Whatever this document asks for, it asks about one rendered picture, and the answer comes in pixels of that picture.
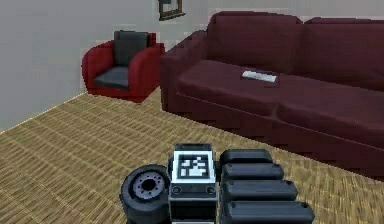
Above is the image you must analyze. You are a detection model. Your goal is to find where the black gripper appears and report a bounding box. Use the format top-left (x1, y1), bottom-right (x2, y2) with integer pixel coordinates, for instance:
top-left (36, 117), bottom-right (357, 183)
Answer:
top-left (119, 164), bottom-right (172, 224)

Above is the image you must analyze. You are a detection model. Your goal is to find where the red armchair with grey cushions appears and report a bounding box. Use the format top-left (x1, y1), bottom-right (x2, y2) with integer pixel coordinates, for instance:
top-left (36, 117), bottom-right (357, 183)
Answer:
top-left (81, 30), bottom-right (166, 104)

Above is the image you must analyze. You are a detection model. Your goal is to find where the dark red sofa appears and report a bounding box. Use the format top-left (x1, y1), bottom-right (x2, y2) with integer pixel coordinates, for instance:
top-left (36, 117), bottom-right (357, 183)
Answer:
top-left (159, 10), bottom-right (384, 181)

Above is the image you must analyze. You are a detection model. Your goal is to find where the grey remote control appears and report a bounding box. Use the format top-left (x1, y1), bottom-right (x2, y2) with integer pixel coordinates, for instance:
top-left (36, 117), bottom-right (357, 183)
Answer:
top-left (241, 70), bottom-right (278, 84)

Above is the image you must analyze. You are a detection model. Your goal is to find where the dark framed wall picture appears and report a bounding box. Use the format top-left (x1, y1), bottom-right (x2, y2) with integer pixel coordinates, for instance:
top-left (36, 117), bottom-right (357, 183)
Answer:
top-left (157, 0), bottom-right (186, 22)

